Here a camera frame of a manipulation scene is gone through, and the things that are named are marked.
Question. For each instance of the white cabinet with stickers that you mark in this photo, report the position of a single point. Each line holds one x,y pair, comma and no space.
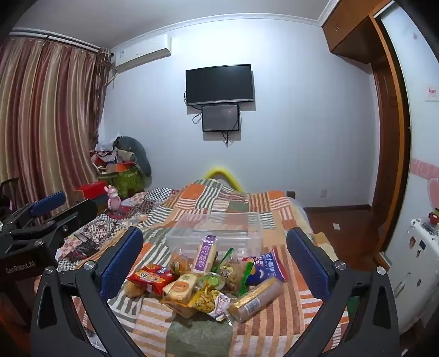
413,274

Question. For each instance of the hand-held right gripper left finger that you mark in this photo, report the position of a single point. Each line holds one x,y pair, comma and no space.
120,264

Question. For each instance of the black wall television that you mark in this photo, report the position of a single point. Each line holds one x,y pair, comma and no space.
219,84

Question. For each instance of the curtain rod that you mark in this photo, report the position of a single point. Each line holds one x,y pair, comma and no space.
61,39

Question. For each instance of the pink toy rabbit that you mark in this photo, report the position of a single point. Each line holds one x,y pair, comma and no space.
114,199

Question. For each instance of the bright green snack packet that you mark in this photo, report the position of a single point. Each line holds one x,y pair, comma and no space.
247,279

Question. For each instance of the cream bread packet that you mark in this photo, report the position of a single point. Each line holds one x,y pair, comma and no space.
180,289

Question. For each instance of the white sliding wardrobe door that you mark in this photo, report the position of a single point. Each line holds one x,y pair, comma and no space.
423,137

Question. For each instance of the striped red curtain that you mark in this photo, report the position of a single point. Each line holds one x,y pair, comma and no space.
44,113

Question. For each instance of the green jelly cup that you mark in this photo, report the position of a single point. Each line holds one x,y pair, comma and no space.
212,281

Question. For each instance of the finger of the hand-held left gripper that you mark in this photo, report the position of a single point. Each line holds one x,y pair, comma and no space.
48,204
80,211

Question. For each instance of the small black monitor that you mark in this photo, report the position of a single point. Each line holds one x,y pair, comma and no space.
220,117

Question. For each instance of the yellow hoop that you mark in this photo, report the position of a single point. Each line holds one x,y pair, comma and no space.
223,173

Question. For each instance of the green pea snack packet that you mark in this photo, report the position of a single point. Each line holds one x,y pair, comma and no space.
226,273

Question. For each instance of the black chair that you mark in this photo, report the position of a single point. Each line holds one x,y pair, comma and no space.
8,192

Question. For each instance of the clear plastic container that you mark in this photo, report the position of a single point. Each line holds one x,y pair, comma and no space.
253,237

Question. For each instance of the purple label cake packet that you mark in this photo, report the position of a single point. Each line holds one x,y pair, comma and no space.
204,255

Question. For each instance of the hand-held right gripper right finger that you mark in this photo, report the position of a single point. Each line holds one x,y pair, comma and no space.
308,266

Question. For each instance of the blue snack packet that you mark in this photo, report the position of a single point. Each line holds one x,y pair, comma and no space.
266,271

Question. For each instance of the green fuzzy cushion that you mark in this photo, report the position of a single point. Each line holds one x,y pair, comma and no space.
128,183

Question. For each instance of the red snack packet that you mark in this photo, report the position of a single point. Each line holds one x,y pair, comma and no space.
151,277

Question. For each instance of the white air conditioner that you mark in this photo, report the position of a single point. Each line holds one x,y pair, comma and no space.
144,51

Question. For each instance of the brown biscuit roll pack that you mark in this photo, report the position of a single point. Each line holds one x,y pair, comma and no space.
255,299

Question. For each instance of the yellow fries snack packet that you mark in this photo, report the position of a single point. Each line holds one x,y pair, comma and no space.
205,299

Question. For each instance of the white wall switch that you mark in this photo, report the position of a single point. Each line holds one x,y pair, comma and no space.
431,93

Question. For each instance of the checkered patterned quilt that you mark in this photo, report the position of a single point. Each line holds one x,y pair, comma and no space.
103,223

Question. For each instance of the red box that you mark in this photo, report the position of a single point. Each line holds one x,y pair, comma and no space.
91,190

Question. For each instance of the pile of clothes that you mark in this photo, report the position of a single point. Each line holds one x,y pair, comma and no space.
121,152

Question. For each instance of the orange striped patchwork blanket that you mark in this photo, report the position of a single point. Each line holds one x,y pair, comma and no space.
267,206

